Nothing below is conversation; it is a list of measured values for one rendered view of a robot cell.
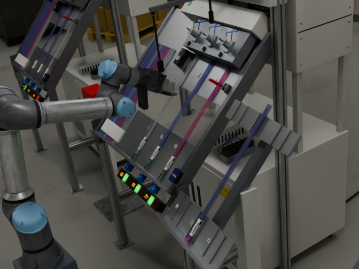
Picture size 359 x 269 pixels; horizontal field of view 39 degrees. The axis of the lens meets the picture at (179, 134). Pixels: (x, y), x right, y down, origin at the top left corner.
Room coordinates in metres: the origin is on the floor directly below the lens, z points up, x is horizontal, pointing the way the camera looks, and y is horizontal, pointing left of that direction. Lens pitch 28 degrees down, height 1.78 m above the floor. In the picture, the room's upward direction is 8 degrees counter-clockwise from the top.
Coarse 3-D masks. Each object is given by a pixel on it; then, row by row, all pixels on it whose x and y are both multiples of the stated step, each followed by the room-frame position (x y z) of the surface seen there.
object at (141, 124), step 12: (144, 120) 1.99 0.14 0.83; (132, 132) 1.98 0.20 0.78; (144, 132) 1.93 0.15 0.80; (156, 132) 1.88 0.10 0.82; (120, 144) 1.99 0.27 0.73; (132, 144) 1.93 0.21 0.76; (156, 144) 1.82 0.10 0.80; (168, 144) 1.77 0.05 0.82; (132, 156) 1.86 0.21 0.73; (144, 156) 1.82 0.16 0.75; (156, 156) 1.77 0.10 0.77; (168, 156) 1.72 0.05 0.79; (180, 156) 1.68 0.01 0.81; (144, 168) 1.76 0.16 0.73; (156, 168) 1.72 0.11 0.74; (180, 168) 1.64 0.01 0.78; (168, 180) 1.63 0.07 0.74
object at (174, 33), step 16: (176, 16) 2.36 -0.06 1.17; (176, 32) 2.27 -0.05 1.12; (176, 48) 2.19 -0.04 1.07; (256, 48) 1.82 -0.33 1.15; (208, 64) 1.95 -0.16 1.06; (224, 64) 1.88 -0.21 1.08; (176, 80) 2.03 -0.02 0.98; (192, 80) 1.95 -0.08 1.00; (224, 80) 1.82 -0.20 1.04; (208, 96) 1.81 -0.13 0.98; (224, 96) 1.75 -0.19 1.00
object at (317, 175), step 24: (264, 96) 2.53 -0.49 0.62; (192, 120) 2.36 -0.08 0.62; (288, 120) 2.21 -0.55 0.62; (312, 120) 2.18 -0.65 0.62; (192, 144) 2.10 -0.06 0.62; (312, 144) 1.95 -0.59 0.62; (336, 144) 1.99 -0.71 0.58; (216, 168) 1.86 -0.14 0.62; (240, 168) 1.83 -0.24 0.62; (264, 168) 1.81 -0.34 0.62; (288, 168) 1.85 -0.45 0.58; (312, 168) 1.92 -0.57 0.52; (336, 168) 1.99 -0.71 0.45; (192, 192) 2.05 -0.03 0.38; (264, 192) 1.78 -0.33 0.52; (312, 192) 1.92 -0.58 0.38; (336, 192) 1.99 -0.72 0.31; (264, 216) 1.78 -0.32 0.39; (312, 216) 1.92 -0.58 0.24; (336, 216) 2.00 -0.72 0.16; (264, 240) 1.77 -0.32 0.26; (312, 240) 1.92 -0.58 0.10; (264, 264) 1.77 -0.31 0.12
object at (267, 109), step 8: (264, 112) 1.41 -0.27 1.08; (256, 128) 1.39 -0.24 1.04; (248, 136) 1.39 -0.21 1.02; (248, 144) 1.37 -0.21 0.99; (240, 152) 1.37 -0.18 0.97; (232, 168) 1.35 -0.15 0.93; (224, 176) 1.35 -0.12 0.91; (224, 184) 1.34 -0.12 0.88; (216, 192) 1.33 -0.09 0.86; (208, 208) 1.31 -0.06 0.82; (200, 216) 1.31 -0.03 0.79
